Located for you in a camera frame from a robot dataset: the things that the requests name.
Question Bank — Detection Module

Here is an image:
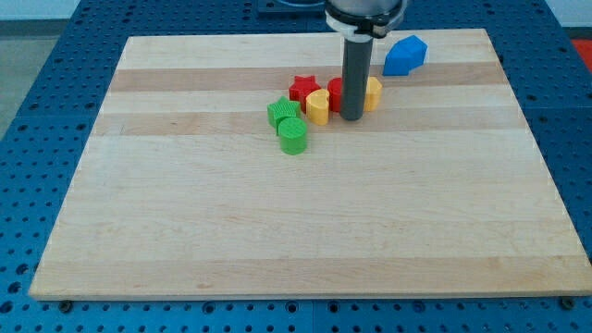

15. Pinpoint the wooden board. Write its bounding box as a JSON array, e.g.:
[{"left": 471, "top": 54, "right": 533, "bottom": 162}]
[{"left": 30, "top": 29, "right": 591, "bottom": 301}]

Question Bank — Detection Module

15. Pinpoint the yellow heart block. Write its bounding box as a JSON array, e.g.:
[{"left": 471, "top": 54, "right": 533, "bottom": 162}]
[{"left": 305, "top": 89, "right": 329, "bottom": 126}]

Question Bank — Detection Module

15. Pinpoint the green star block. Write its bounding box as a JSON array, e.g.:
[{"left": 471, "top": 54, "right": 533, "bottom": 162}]
[{"left": 266, "top": 96, "right": 301, "bottom": 135}]

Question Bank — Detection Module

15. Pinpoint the red circle block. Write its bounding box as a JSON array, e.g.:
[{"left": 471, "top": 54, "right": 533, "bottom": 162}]
[{"left": 327, "top": 77, "right": 342, "bottom": 113}]

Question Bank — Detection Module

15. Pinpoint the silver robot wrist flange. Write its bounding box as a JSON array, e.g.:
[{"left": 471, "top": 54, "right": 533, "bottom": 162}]
[{"left": 325, "top": 0, "right": 408, "bottom": 39}]

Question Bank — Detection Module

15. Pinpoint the red star block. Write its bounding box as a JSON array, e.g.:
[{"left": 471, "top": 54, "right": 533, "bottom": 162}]
[{"left": 289, "top": 76, "right": 321, "bottom": 113}]

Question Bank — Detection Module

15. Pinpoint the green circle block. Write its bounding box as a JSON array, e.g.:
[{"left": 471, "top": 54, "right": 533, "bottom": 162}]
[{"left": 277, "top": 117, "right": 307, "bottom": 155}]

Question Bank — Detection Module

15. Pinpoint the yellow hexagon block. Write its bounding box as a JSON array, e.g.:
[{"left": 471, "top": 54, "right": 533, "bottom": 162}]
[{"left": 364, "top": 77, "right": 383, "bottom": 112}]

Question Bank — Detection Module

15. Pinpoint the blue pentagon block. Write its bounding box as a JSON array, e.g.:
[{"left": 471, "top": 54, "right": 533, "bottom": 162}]
[{"left": 383, "top": 35, "right": 428, "bottom": 76}]

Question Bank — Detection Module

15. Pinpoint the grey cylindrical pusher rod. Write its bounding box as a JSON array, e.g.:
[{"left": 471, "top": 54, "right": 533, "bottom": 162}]
[{"left": 340, "top": 38, "right": 373, "bottom": 121}]

